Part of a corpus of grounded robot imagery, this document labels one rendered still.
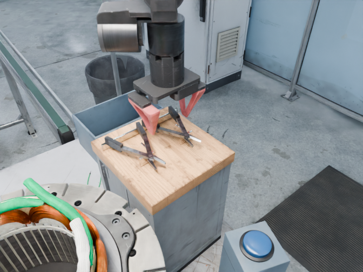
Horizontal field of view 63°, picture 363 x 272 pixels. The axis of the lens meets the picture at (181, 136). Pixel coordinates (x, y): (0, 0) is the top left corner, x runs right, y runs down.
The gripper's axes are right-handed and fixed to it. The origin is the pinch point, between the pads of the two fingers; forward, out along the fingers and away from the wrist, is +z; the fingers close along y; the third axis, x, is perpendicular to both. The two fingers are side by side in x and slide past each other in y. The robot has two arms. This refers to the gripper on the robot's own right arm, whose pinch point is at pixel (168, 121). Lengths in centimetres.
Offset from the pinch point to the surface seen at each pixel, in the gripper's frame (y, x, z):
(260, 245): 4.9, 26.5, 4.1
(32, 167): 21, -42, 32
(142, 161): 9.3, 4.3, 1.4
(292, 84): -194, -71, 102
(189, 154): 1.1, 7.3, 2.7
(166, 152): 4.0, 4.2, 2.7
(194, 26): -140, -142, 58
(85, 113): 9.1, -18.1, 4.1
